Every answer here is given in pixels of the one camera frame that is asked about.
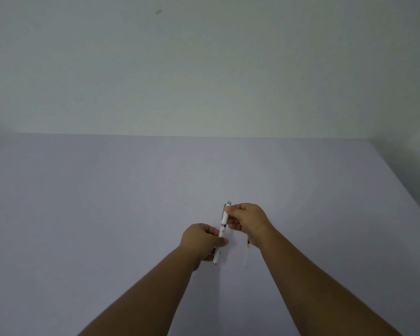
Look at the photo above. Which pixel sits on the person's right hand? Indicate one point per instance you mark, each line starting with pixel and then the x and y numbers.
pixel 249 220

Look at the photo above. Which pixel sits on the person's left hand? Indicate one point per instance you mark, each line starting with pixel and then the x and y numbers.
pixel 198 242

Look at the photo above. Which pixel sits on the person's left thumb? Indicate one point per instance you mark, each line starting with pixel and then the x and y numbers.
pixel 219 241

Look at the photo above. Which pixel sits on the person's right thumb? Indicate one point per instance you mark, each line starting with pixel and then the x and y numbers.
pixel 232 208

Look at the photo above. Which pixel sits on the white pen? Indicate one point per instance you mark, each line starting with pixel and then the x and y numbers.
pixel 223 227

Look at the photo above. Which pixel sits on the person's right forearm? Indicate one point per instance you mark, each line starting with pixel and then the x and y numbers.
pixel 318 286

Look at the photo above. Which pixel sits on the person's left forearm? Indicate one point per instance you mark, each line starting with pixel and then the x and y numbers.
pixel 140 297

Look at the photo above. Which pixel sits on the clear pen refill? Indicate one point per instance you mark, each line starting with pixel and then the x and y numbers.
pixel 246 253

